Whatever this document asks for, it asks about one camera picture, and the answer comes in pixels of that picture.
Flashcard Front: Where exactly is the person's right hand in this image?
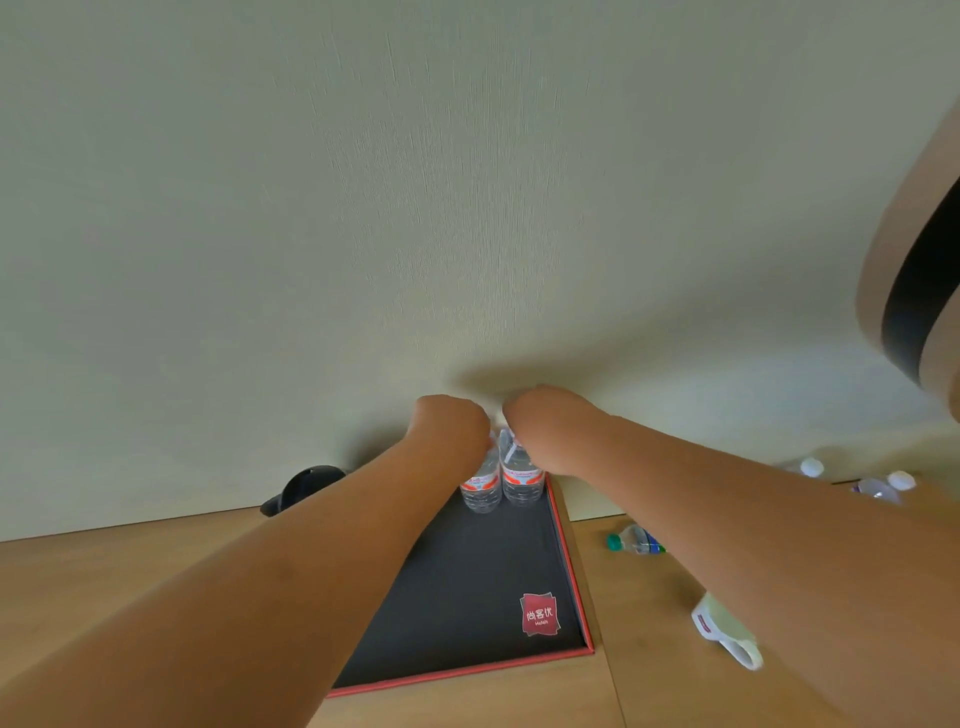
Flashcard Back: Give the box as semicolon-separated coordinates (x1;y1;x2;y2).
501;385;618;479

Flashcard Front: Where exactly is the person's left hand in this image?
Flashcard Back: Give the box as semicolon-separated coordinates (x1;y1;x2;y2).
405;394;492;481

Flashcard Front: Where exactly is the clear water bottle red label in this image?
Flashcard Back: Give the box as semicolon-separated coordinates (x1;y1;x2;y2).
498;426;547;507
459;431;504;515

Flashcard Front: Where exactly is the person's left forearm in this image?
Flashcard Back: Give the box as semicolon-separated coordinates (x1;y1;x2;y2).
0;433;470;728

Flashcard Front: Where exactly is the person's right forearm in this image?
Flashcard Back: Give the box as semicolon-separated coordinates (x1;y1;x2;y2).
577;414;960;728

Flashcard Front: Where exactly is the green capped plastic bottle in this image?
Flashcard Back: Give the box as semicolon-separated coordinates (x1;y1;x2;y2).
606;524;667;557

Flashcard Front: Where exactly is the black round object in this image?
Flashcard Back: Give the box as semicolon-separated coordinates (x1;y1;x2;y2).
259;465;348;519

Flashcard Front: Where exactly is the black tray with red rim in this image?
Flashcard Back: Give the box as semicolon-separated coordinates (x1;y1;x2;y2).
327;472;596;699

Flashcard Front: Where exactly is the white mug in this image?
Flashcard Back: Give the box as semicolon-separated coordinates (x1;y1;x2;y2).
690;591;765;672

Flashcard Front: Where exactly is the beige and black lamp shade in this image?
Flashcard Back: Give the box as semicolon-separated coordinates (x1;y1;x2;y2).
855;101;960;425

